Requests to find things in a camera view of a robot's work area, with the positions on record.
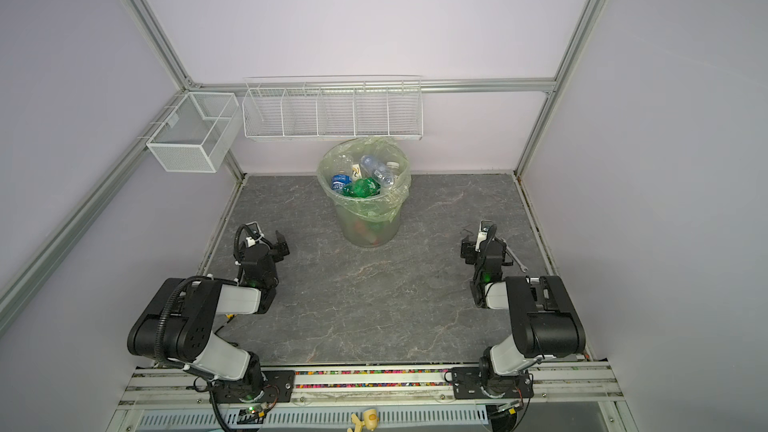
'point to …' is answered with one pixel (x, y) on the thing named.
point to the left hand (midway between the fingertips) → (264, 238)
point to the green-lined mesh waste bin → (373, 221)
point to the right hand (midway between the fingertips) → (485, 239)
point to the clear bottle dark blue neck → (375, 168)
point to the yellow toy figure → (370, 421)
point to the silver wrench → (523, 267)
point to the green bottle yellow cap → (363, 188)
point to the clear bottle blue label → (340, 180)
